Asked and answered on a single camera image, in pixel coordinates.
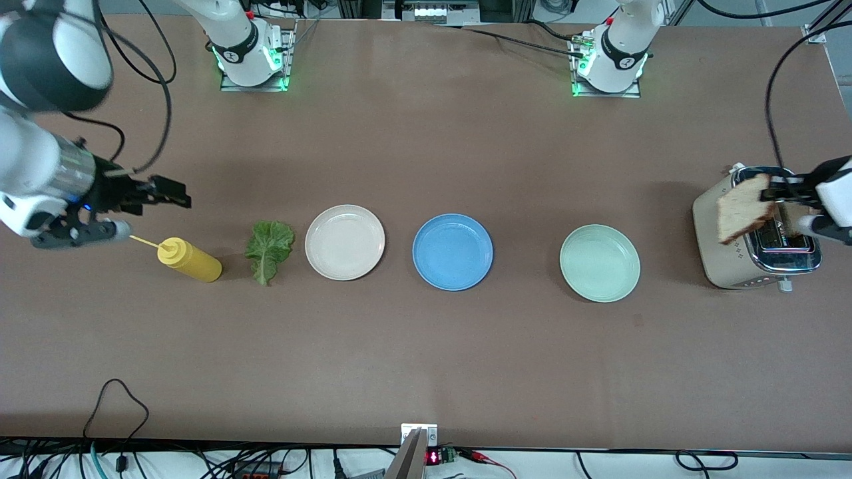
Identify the brown bread slice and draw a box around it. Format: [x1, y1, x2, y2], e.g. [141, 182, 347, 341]
[779, 202, 821, 236]
[717, 174, 779, 245]

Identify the yellow mustard squeeze bottle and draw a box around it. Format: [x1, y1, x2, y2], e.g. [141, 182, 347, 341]
[130, 234, 223, 283]

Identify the green lettuce leaf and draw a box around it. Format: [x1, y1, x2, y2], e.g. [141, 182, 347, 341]
[244, 220, 296, 287]

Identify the beige round plate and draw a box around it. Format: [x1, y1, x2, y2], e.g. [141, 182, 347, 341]
[305, 204, 386, 281]

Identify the pale green round plate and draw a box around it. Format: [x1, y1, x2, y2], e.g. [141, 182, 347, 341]
[559, 224, 641, 303]

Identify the blue round plate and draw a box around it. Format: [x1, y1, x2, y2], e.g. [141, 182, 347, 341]
[412, 213, 494, 291]

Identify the beige chrome toaster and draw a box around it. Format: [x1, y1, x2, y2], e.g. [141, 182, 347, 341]
[692, 164, 823, 292]

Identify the lit control box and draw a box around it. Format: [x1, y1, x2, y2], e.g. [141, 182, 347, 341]
[383, 0, 480, 22]

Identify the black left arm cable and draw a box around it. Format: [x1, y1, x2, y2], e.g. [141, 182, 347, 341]
[764, 20, 852, 180]

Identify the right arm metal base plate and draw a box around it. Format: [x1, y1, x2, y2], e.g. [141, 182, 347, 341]
[220, 27, 298, 92]

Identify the aluminium frame strut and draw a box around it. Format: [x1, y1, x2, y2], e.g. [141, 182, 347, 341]
[809, 0, 852, 37]

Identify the thin black looped cable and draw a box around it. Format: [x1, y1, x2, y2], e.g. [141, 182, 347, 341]
[83, 379, 150, 441]

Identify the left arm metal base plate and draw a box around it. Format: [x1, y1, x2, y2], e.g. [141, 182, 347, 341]
[569, 33, 643, 99]

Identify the black cable tangle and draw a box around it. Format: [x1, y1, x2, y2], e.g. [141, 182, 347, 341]
[0, 436, 400, 479]

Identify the black oval cable loop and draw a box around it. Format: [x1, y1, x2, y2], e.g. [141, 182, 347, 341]
[676, 450, 739, 472]

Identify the thick black table cable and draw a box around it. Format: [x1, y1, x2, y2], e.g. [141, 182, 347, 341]
[433, 23, 590, 61]

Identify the small metal camera bracket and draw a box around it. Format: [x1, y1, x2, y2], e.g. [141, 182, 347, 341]
[401, 423, 439, 448]

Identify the grey aluminium camera pole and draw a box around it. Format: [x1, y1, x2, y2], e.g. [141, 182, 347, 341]
[385, 429, 427, 479]

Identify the red wire pair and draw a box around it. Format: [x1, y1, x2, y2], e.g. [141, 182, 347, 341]
[459, 449, 517, 479]

